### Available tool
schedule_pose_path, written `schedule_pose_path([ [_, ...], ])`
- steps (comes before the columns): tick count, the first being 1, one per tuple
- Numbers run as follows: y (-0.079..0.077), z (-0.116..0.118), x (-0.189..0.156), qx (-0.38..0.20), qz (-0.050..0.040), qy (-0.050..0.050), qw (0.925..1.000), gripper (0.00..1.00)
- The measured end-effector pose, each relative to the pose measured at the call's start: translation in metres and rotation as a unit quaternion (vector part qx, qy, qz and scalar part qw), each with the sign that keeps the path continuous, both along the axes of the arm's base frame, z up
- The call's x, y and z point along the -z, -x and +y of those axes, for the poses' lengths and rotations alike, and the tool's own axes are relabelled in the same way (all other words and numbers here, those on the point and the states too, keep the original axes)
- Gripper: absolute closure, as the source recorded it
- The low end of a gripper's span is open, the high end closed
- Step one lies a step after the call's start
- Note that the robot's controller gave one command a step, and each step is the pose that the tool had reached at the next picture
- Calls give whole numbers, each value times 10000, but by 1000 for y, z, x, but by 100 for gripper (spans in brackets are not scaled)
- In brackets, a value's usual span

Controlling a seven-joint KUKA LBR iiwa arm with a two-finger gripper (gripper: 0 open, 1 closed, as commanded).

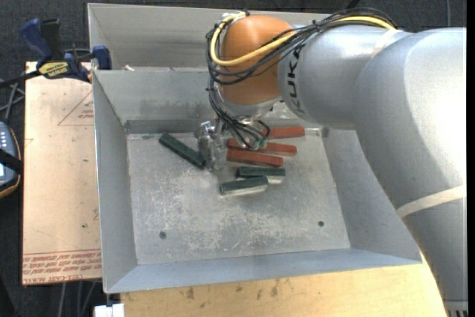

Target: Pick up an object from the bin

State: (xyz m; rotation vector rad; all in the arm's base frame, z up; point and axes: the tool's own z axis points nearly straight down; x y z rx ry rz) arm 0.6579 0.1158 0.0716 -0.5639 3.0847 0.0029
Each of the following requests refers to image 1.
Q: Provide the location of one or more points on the red-brown flat block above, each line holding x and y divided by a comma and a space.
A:
256, 158
280, 148
287, 132

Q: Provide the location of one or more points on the brown cardboard board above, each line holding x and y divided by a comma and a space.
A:
59, 174

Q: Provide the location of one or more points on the dark green flat block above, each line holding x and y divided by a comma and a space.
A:
261, 172
182, 150
243, 185

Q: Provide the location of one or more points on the grey metal bin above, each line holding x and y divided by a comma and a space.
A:
208, 226

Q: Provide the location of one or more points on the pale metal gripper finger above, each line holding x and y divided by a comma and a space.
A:
219, 156
204, 144

